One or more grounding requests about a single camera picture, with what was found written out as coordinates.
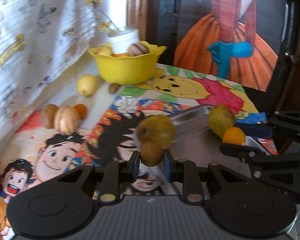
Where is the small round brown fruit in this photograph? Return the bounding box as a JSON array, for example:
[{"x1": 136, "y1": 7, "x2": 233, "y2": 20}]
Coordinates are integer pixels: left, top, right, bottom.
[{"x1": 140, "y1": 142, "x2": 164, "y2": 167}]

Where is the striped melon in bowl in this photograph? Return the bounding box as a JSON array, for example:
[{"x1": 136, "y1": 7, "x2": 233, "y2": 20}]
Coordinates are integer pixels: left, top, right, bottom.
[{"x1": 127, "y1": 42, "x2": 149, "y2": 56}]

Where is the yellow scalloped plastic bowl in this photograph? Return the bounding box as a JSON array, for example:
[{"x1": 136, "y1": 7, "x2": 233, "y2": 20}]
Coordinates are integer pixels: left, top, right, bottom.
[{"x1": 87, "y1": 41, "x2": 167, "y2": 85}]

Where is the painted woman picture board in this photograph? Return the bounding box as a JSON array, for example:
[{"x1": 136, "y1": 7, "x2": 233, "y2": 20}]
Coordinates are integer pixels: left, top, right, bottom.
[{"x1": 174, "y1": 0, "x2": 278, "y2": 92}]

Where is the striped cream pepino melon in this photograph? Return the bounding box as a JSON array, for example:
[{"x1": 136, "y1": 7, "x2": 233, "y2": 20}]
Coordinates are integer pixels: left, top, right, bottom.
[{"x1": 53, "y1": 106, "x2": 81, "y2": 135}]

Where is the brown round pear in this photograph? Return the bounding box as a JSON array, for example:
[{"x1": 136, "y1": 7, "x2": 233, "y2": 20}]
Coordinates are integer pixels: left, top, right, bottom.
[{"x1": 41, "y1": 104, "x2": 59, "y2": 129}]

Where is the yellow lemon-like fruit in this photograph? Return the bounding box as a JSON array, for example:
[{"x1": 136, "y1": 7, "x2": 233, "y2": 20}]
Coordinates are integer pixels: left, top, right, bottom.
[{"x1": 77, "y1": 74, "x2": 98, "y2": 96}]

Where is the small brown nut fruit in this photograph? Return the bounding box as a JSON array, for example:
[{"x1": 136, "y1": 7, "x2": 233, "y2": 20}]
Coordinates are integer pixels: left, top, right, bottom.
[{"x1": 108, "y1": 83, "x2": 121, "y2": 94}]

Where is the yellow apple in bowl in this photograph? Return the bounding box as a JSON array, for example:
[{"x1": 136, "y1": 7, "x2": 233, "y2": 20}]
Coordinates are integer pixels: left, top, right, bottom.
[{"x1": 95, "y1": 45, "x2": 113, "y2": 56}]

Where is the small orange mandarin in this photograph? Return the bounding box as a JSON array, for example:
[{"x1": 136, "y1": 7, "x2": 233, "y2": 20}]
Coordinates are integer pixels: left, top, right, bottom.
[{"x1": 73, "y1": 103, "x2": 88, "y2": 119}]

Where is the green-brown round pear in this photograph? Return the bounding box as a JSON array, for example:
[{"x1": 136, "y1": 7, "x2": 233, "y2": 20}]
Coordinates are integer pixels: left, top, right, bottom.
[{"x1": 135, "y1": 115, "x2": 176, "y2": 150}]

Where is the cartoon printed table mat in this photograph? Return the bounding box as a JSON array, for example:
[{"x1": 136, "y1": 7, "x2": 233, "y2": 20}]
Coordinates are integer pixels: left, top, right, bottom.
[{"x1": 0, "y1": 66, "x2": 266, "y2": 239}]

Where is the white foam cup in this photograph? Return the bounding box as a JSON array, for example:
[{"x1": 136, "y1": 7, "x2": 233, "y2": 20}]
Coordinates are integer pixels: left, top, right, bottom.
[{"x1": 108, "y1": 25, "x2": 140, "y2": 55}]

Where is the green elongated pear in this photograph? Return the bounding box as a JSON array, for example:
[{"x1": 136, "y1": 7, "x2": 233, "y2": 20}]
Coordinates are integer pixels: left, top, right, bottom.
[{"x1": 208, "y1": 105, "x2": 236, "y2": 138}]

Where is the white printed curtain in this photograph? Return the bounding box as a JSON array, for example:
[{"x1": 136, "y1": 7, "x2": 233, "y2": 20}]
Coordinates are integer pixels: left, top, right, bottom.
[{"x1": 0, "y1": 0, "x2": 129, "y2": 156}]

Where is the metal baking tray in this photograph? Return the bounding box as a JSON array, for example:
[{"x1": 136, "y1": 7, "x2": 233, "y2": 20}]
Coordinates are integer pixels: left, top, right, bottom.
[{"x1": 168, "y1": 104, "x2": 280, "y2": 169}]

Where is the small orange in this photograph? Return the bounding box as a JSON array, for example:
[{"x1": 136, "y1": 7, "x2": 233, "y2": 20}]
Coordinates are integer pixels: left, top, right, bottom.
[{"x1": 222, "y1": 127, "x2": 246, "y2": 146}]

